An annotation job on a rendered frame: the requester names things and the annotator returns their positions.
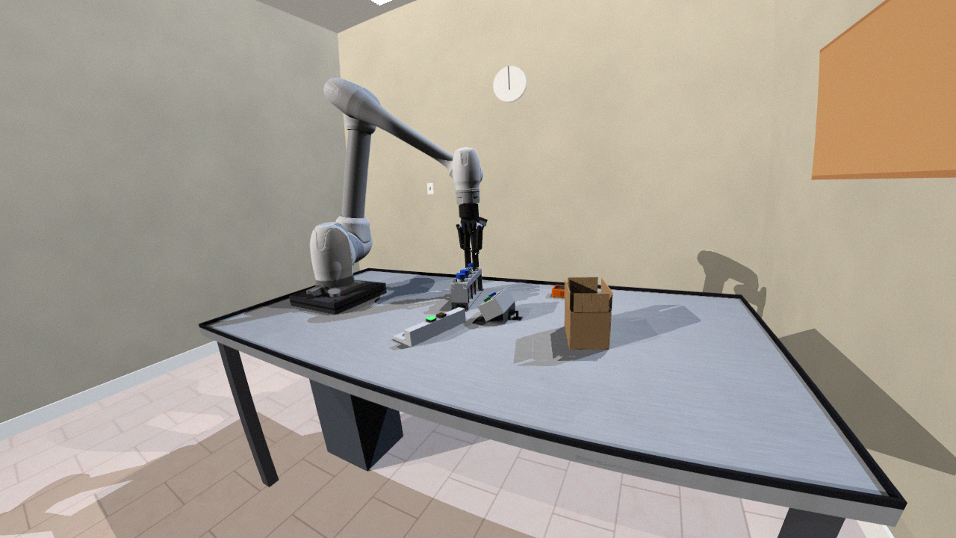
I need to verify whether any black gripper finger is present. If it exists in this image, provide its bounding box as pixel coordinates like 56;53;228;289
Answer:
468;222;484;268
456;223;471;267

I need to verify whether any brown cardboard box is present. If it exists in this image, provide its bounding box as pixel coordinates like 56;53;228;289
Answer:
565;277;612;350

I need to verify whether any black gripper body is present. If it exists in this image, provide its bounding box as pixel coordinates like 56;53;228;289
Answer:
459;204;479;232

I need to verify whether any white key panel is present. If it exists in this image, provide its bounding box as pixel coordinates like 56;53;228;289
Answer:
478;288;523;324

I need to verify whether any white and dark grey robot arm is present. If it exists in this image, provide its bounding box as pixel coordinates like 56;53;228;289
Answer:
306;78;483;297

